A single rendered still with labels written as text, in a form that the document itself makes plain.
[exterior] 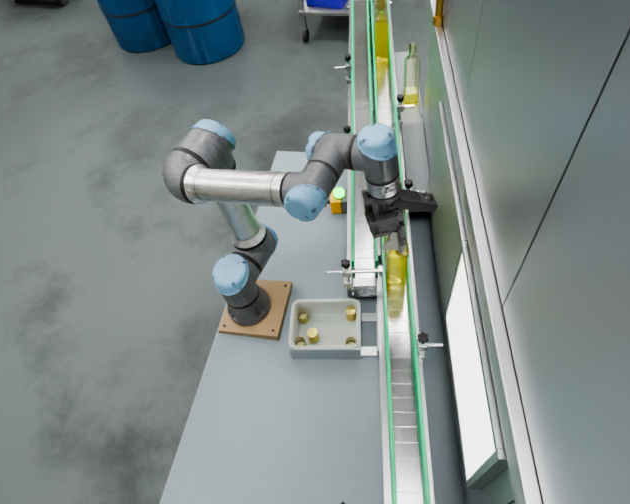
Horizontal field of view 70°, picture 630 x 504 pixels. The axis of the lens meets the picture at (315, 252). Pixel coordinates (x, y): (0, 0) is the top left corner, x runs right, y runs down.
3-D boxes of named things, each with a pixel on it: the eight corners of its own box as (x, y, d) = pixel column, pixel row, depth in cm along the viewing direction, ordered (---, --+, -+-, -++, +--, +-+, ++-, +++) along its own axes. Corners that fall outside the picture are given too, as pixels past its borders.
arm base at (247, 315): (226, 328, 153) (216, 314, 146) (231, 290, 163) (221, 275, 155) (270, 324, 151) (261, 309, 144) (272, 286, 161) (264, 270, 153)
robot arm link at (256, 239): (235, 272, 154) (160, 147, 113) (256, 239, 162) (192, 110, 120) (265, 281, 150) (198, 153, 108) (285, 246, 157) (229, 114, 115)
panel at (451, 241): (480, 490, 100) (518, 459, 72) (466, 489, 100) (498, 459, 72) (437, 186, 151) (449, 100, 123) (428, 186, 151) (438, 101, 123)
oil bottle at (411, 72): (417, 105, 190) (422, 47, 169) (404, 107, 190) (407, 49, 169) (415, 97, 193) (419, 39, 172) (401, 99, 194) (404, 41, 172)
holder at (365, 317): (378, 359, 143) (378, 349, 137) (293, 359, 147) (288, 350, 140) (377, 310, 153) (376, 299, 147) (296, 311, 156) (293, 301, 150)
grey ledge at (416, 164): (431, 222, 167) (434, 202, 157) (407, 223, 168) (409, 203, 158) (412, 68, 220) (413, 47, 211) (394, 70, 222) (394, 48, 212)
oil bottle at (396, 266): (405, 291, 141) (408, 252, 124) (386, 291, 142) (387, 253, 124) (403, 275, 144) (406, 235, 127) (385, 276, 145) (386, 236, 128)
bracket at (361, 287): (376, 298, 148) (376, 287, 143) (347, 298, 150) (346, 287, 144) (376, 288, 150) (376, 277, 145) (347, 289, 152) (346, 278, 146)
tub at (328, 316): (362, 359, 143) (360, 348, 136) (292, 359, 146) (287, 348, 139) (361, 310, 153) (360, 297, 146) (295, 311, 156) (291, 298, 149)
